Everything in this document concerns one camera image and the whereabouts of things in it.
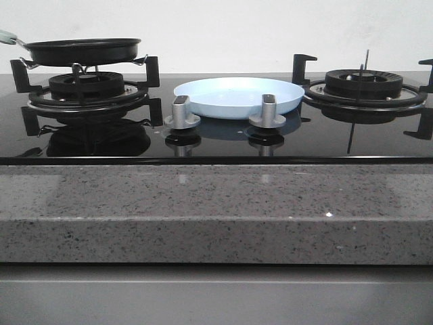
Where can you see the black glass cooktop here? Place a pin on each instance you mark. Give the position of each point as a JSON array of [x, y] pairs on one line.
[[312, 134]]

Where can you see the grey cabinet front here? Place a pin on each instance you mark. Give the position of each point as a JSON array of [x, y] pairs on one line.
[[197, 294]]

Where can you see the black pan support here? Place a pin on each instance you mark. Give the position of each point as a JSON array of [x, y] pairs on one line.
[[86, 111], [411, 101]]

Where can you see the black left pan support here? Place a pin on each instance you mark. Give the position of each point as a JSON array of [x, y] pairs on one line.
[[86, 111]]

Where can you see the black gas burner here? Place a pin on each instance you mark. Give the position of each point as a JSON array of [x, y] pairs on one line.
[[94, 85], [365, 85]]

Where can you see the silver left stove knob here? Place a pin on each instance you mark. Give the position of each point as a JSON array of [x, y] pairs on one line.
[[181, 117]]

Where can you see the black right gas burner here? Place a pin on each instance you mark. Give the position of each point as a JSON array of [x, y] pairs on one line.
[[365, 85]]

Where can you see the grey granite countertop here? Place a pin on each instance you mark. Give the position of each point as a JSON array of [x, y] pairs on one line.
[[283, 214]]

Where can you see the light blue plate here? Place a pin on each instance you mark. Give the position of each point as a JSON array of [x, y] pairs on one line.
[[237, 98]]

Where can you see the black left gas burner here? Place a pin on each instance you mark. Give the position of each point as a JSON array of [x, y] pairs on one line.
[[94, 85]]

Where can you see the black right pan support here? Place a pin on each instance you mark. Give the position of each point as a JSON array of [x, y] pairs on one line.
[[411, 101]]

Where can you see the silver stove knob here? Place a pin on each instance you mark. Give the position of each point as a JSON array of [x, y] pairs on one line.
[[268, 118], [181, 117]]

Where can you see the black frying pan green handle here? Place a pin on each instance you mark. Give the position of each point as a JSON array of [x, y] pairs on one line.
[[86, 52]]

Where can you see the silver right stove knob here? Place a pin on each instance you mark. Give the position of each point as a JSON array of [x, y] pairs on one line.
[[268, 118]]

